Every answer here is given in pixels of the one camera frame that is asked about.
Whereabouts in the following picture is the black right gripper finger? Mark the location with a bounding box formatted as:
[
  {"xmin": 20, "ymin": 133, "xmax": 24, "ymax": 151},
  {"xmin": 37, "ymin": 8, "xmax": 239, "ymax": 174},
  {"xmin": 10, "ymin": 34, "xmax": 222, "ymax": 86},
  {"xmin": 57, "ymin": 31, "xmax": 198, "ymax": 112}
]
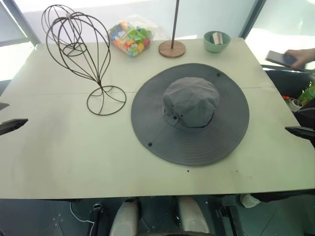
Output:
[{"xmin": 284, "ymin": 126, "xmax": 315, "ymax": 148}]

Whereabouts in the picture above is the dark smartphone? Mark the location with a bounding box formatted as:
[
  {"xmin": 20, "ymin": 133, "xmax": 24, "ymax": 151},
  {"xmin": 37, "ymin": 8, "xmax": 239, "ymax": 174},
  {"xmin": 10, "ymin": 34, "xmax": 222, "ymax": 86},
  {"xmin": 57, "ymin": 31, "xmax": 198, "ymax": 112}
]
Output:
[{"xmin": 265, "ymin": 50, "xmax": 297, "ymax": 66}]

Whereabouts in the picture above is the grey wide-brim hat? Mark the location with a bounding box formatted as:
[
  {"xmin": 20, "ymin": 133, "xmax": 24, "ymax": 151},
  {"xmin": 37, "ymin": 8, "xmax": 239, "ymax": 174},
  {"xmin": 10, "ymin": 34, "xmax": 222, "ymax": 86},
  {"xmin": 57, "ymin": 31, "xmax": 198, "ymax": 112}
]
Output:
[{"xmin": 130, "ymin": 63, "xmax": 250, "ymax": 167}]

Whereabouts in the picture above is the wooden round-base pole stand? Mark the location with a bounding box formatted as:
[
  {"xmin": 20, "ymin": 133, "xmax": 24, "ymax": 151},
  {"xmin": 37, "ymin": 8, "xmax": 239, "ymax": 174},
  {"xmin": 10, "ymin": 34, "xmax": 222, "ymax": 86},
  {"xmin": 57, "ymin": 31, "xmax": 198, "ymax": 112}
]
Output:
[{"xmin": 158, "ymin": 0, "xmax": 186, "ymax": 59}]

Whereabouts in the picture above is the person's bare hand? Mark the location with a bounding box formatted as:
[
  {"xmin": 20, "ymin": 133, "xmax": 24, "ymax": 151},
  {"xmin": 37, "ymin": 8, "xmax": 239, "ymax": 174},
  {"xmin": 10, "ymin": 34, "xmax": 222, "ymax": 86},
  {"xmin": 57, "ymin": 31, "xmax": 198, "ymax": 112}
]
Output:
[{"xmin": 285, "ymin": 48, "xmax": 315, "ymax": 71}]

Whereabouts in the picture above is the green potted plant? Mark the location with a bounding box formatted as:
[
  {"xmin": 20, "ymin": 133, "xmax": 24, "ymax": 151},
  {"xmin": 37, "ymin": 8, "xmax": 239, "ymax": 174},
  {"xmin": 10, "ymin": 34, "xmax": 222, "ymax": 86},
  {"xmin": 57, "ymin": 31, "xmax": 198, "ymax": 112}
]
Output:
[{"xmin": 289, "ymin": 80, "xmax": 315, "ymax": 111}]

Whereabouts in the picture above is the green bowl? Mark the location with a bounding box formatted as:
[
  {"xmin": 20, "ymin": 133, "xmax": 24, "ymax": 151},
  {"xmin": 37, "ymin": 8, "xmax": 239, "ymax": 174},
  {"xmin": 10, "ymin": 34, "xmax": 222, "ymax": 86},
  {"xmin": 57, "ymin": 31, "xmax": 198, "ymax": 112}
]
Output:
[{"xmin": 203, "ymin": 30, "xmax": 231, "ymax": 54}]

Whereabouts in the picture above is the beige roll in bowl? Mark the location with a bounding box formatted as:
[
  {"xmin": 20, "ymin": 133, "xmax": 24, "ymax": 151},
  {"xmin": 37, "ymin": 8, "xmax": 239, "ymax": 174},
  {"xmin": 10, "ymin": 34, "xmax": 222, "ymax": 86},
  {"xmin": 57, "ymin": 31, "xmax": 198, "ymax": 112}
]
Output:
[{"xmin": 212, "ymin": 31, "xmax": 224, "ymax": 45}]

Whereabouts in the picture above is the white rounded robot leg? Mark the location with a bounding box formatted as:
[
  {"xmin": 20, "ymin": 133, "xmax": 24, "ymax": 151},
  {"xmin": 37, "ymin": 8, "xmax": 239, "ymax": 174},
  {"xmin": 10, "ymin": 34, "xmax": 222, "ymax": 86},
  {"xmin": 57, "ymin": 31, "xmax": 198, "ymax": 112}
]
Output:
[
  {"xmin": 176, "ymin": 196, "xmax": 210, "ymax": 236},
  {"xmin": 109, "ymin": 199, "xmax": 139, "ymax": 236}
]

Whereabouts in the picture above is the clear bag of colourful blocks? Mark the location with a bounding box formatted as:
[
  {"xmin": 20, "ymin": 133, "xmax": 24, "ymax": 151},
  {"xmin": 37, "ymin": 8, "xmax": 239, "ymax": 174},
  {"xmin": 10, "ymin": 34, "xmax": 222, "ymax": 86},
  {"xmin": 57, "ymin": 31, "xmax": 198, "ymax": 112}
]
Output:
[{"xmin": 107, "ymin": 17, "xmax": 158, "ymax": 58}]

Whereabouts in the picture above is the large wire head stand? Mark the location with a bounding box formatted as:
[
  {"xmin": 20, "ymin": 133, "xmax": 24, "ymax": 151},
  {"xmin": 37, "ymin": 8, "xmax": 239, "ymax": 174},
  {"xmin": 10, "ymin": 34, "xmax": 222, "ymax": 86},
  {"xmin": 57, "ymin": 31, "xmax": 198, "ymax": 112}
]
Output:
[{"xmin": 41, "ymin": 4, "xmax": 127, "ymax": 116}]

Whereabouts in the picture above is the black table frame bracket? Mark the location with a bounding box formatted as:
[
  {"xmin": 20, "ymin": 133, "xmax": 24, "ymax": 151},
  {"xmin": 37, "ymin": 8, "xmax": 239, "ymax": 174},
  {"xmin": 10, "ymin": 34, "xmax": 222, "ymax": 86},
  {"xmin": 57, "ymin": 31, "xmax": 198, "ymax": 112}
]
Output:
[
  {"xmin": 89, "ymin": 203, "xmax": 105, "ymax": 236},
  {"xmin": 215, "ymin": 206, "xmax": 245, "ymax": 236}
]

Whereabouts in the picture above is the thin white cable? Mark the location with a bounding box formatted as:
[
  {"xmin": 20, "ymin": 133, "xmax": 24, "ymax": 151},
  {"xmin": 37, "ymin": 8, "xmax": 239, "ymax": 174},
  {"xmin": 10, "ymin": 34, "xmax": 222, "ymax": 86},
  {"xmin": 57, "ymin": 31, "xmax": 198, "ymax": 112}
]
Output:
[{"xmin": 69, "ymin": 201, "xmax": 96, "ymax": 236}]

